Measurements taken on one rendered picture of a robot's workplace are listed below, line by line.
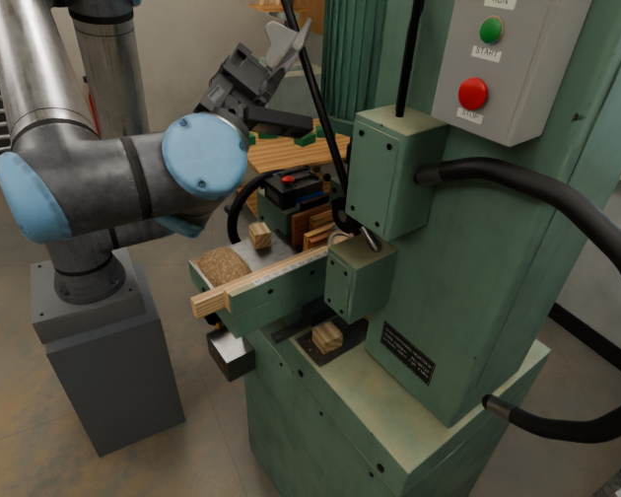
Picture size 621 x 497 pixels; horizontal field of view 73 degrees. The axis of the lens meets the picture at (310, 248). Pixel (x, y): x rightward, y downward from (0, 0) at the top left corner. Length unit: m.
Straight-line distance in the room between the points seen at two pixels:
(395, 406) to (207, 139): 0.58
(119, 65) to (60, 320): 0.70
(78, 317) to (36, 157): 0.90
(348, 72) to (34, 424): 1.67
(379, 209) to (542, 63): 0.24
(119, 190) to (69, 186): 0.04
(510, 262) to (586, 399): 1.61
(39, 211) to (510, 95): 0.44
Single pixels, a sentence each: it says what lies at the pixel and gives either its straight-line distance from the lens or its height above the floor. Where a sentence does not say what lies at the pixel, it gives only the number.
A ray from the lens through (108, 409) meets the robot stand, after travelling 1.59.
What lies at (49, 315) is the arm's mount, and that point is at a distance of 1.34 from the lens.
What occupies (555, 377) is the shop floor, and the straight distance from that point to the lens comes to 2.16.
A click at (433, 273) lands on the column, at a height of 1.08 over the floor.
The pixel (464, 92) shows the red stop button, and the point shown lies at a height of 1.36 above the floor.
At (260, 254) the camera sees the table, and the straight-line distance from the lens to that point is 0.95.
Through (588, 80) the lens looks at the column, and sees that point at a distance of 0.49.
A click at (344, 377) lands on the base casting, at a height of 0.80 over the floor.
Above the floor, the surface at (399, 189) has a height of 1.23.
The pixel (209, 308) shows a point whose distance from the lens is 0.81.
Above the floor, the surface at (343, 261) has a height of 1.08.
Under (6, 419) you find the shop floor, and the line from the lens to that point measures 2.02.
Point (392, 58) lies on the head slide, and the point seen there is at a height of 1.34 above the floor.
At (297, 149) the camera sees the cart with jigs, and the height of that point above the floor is 0.53.
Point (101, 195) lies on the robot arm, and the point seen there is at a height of 1.27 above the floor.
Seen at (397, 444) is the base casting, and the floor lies 0.80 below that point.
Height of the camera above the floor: 1.48
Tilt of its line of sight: 37 degrees down
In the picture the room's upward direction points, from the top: 3 degrees clockwise
